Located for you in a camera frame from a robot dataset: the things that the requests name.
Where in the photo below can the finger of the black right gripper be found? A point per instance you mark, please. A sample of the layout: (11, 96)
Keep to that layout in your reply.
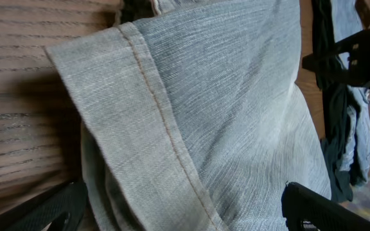
(357, 74)

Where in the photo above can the dark navy garment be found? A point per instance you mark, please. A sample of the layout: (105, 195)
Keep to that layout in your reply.
(335, 103)

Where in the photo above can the light blue denim shorts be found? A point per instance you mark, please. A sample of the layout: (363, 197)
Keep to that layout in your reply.
(192, 119)

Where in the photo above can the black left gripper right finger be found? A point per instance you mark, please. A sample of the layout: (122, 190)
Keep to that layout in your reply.
(305, 210)

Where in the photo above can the medium blue ripped jeans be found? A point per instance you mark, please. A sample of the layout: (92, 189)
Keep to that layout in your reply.
(356, 159)

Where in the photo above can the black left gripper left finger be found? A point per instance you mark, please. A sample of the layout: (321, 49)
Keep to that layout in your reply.
(60, 208)

